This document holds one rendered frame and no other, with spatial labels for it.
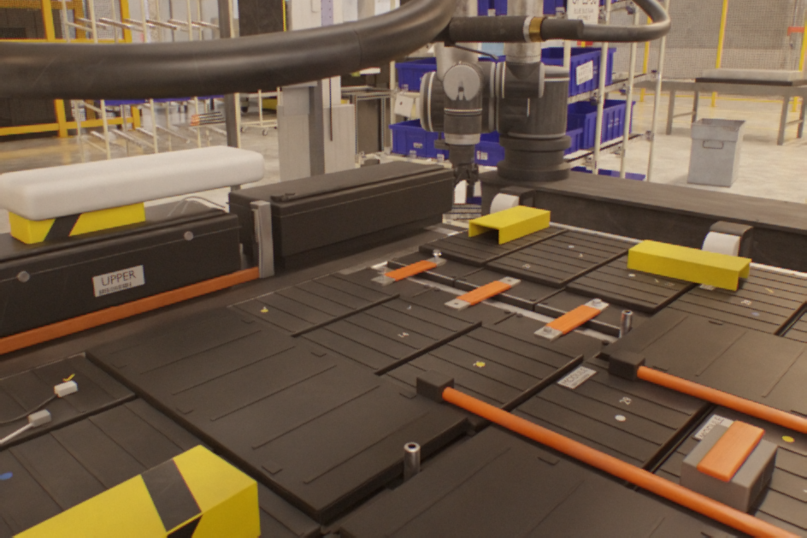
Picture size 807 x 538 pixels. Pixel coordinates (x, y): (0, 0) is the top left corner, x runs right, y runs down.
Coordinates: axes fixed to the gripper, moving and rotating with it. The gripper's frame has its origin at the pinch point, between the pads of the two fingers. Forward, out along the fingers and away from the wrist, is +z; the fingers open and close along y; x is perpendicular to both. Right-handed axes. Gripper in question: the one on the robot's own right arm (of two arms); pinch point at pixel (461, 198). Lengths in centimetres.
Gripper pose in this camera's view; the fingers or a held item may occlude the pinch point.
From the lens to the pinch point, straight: 206.1
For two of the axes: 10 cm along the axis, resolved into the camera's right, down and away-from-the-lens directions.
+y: 6.7, -2.0, 7.1
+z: 0.0, 9.6, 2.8
